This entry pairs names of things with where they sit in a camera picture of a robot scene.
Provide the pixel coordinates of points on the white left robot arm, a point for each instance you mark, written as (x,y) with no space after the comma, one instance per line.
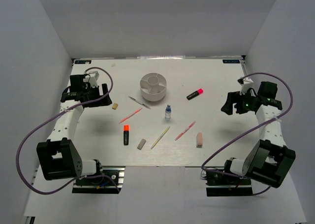
(58,156)

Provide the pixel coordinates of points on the blue table label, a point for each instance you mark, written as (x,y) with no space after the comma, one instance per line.
(82,61)
(231,61)

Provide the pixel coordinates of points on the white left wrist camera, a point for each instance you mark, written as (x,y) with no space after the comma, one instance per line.
(91,78)

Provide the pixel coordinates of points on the black highlighter pink cap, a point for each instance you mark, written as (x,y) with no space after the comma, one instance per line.
(195,94)

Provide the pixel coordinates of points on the white round divided organizer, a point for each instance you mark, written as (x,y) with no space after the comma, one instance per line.
(153,87)

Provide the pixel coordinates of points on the small tan eraser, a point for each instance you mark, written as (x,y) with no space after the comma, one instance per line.
(115,106)

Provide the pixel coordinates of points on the left blue table label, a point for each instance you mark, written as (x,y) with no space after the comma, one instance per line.
(82,61)

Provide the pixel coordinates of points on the slim pink highlighter pen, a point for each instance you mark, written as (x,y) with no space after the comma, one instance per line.
(183,132)

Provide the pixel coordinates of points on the black highlighter orange cap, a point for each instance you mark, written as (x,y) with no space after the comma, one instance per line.
(126,134)

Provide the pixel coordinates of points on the grey eraser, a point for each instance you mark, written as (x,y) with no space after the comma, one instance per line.
(141,144)

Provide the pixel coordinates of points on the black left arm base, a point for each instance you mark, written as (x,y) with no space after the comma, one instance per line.
(111,182)

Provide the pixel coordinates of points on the clear grey pen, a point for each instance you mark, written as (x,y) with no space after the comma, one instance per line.
(139,102)

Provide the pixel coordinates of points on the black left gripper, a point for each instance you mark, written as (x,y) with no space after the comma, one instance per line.
(105,101)

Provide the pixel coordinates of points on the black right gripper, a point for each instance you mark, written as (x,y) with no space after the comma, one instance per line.
(232,98)

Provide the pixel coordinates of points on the small blue-capped clear bottle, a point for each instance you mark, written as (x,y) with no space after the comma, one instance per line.
(167,114)

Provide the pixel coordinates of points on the pink eraser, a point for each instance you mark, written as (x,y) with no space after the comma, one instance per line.
(199,140)

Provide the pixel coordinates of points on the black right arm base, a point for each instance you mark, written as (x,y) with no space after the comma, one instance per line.
(218,185)

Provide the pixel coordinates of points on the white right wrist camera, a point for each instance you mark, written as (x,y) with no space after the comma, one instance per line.
(246,83)

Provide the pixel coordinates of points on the slim orange-red highlighter pen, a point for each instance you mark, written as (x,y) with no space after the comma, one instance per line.
(132,114)

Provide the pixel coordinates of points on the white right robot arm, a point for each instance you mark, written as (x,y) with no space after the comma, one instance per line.
(270,159)

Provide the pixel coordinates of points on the right blue table label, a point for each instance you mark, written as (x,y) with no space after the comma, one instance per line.
(231,61)

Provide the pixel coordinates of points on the slim yellow highlighter pen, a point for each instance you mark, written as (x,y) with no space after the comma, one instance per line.
(160,137)

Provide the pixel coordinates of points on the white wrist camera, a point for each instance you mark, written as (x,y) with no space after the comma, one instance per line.
(246,83)
(91,78)

